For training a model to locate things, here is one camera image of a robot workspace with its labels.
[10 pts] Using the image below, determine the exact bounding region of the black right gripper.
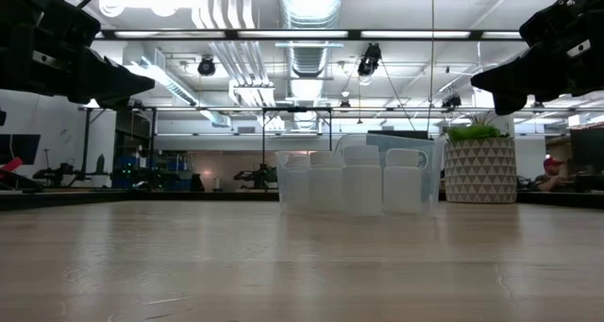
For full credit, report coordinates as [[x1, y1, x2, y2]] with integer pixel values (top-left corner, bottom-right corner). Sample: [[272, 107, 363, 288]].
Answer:
[[470, 0, 604, 117]]

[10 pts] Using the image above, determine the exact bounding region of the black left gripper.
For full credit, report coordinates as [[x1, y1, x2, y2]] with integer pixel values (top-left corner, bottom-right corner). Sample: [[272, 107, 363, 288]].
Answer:
[[0, 0, 157, 112]]

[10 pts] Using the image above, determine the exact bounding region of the white pill bottle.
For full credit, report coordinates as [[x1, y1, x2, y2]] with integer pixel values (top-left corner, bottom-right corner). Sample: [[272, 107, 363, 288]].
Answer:
[[343, 144, 382, 217], [309, 150, 344, 214], [285, 154, 311, 212], [383, 147, 422, 215]]

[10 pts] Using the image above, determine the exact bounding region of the clear plastic basket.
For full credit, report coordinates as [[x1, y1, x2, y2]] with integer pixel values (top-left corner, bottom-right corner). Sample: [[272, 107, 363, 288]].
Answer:
[[276, 132, 447, 218]]

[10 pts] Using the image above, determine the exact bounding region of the spiky air plant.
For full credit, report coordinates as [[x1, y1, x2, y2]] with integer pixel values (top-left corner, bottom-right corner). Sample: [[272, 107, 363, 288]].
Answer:
[[464, 110, 501, 128]]

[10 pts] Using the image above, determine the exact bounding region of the green succulent plant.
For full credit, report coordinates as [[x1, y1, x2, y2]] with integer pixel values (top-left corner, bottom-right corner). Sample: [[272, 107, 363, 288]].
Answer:
[[446, 123, 511, 143]]

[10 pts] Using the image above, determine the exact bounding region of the person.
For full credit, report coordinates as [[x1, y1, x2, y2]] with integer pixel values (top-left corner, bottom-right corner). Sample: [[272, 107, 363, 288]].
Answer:
[[532, 156, 577, 194]]

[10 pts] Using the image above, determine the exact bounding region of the potted green plant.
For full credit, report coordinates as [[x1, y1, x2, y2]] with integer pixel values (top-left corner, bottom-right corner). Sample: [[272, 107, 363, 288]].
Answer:
[[444, 136, 519, 205]]

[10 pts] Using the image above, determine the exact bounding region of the black monitor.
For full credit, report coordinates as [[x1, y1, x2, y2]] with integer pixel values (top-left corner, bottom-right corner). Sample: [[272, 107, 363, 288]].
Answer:
[[0, 133, 42, 166], [569, 127, 604, 194]]

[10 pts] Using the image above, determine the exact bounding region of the red object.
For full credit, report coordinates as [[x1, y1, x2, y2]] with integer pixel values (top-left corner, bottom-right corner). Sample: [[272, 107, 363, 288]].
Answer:
[[0, 156, 25, 181]]

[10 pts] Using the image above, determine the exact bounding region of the black horizontal beam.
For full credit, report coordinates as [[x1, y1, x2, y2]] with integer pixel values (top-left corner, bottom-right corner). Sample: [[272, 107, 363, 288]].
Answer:
[[92, 27, 528, 42]]

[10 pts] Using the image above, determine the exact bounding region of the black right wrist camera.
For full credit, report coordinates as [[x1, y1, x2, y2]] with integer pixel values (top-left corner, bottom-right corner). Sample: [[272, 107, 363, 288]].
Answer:
[[518, 0, 579, 47]]

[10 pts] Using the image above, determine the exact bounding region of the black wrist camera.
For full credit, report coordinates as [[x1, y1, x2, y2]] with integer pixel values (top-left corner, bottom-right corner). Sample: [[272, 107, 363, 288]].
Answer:
[[518, 0, 579, 47], [40, 0, 103, 48]]

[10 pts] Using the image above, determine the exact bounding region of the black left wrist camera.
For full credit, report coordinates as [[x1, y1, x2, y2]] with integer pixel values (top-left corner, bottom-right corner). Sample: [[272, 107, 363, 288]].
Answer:
[[40, 0, 103, 48]]

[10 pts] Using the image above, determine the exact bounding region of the hanging black camera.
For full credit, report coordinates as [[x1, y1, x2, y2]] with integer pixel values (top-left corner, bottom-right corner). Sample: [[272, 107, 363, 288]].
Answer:
[[357, 42, 383, 77], [196, 55, 217, 77]]

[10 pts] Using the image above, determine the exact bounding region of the black metal table frame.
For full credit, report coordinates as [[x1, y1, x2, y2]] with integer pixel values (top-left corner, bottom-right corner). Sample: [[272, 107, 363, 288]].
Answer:
[[0, 189, 604, 210]]

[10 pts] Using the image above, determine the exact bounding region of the silver ventilation duct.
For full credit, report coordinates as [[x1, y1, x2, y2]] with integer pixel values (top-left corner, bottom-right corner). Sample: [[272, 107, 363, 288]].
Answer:
[[277, 0, 345, 78]]

